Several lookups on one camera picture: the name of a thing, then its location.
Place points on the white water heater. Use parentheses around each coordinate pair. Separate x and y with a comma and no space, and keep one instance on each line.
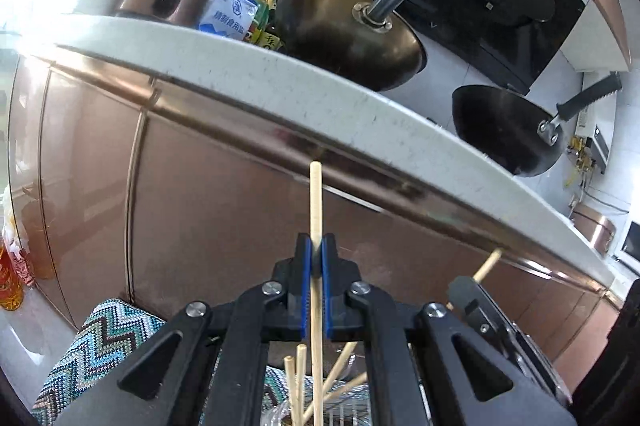
(597,141)

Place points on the copper base cabinets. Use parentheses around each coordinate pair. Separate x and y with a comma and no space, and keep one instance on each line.
(200,206)

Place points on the dark yellow label bottle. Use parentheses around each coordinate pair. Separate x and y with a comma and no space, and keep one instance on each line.
(265,31)

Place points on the white microwave oven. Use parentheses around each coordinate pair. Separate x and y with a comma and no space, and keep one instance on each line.
(631,243)

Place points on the zigzag patterned cloth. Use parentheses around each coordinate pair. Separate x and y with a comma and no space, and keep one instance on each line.
(100,346)

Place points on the wooden chopstick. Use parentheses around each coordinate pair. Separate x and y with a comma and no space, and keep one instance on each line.
(316,206)
(301,366)
(355,381)
(487,263)
(290,381)
(340,366)

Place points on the brass wok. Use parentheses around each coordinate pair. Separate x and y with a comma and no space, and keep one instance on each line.
(340,36)

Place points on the copper rice cooker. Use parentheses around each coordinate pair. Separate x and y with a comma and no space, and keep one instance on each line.
(595,228)

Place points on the cooking oil bottle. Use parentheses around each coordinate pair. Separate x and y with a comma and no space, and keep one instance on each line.
(10,281)

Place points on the black wok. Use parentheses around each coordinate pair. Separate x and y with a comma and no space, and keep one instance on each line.
(500,126)

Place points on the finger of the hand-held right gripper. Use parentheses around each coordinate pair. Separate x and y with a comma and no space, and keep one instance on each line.
(470,293)

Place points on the brass pipe valves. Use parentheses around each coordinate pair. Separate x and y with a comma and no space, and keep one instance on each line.
(577,158)

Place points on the blue white salt bag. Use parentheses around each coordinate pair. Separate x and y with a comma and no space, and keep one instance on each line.
(230,13)

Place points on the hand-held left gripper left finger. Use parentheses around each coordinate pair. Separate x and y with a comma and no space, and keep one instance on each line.
(306,276)

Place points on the red printed plastic bag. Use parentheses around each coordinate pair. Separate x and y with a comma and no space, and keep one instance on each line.
(20,251)

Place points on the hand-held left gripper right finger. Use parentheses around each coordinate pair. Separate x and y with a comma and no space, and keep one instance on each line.
(328,276)

